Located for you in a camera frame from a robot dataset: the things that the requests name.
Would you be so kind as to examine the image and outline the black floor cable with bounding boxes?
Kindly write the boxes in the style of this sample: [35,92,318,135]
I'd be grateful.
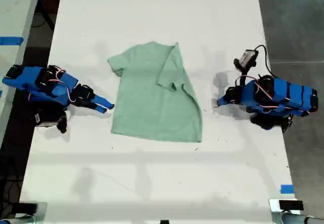
[30,5,55,30]

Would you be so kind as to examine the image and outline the grey metal pipe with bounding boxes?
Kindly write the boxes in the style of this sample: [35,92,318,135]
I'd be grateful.
[280,212,324,224]

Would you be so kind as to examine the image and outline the black camera cable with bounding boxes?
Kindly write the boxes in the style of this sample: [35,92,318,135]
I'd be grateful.
[254,44,276,78]

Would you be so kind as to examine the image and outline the square blue tape piece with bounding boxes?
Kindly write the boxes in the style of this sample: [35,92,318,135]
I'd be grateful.
[280,184,295,195]

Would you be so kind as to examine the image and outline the pale green T-shirt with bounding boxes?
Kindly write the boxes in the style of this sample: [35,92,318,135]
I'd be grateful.
[107,41,204,143]

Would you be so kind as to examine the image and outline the long blue tape strip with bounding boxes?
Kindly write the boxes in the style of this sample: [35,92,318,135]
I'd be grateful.
[0,36,24,46]

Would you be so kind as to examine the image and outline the metal clamp with black box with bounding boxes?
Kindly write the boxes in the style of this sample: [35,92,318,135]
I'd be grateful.
[18,201,48,217]
[268,199,305,214]

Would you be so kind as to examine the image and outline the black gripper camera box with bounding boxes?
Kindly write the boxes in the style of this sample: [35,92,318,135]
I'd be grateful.
[233,49,260,72]
[32,108,61,129]

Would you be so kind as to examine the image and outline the white side table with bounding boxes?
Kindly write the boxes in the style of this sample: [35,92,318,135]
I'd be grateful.
[0,0,43,140]

